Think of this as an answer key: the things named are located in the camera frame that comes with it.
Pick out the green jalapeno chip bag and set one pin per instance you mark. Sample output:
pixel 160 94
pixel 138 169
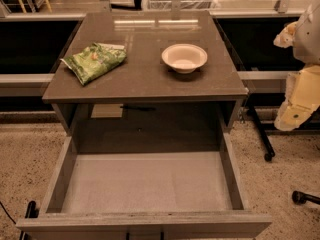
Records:
pixel 94 61

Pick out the black caster leg left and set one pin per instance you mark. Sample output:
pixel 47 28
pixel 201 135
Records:
pixel 30 213

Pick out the white wire basket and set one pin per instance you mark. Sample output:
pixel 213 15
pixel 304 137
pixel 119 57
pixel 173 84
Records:
pixel 190 5

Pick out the open top drawer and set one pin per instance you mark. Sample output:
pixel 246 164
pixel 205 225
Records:
pixel 149 196

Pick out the black stand leg with caster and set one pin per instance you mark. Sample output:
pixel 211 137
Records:
pixel 269 149

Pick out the white paper bowl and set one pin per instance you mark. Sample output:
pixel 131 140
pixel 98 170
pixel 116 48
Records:
pixel 184 58

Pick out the grey drawer cabinet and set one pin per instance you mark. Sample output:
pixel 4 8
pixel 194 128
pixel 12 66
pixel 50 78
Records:
pixel 143 105

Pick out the black caster leg right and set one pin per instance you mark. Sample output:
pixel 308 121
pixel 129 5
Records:
pixel 301 198

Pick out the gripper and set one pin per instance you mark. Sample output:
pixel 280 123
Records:
pixel 308 39

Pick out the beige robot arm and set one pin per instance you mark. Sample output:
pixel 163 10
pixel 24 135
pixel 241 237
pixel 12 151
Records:
pixel 303 36

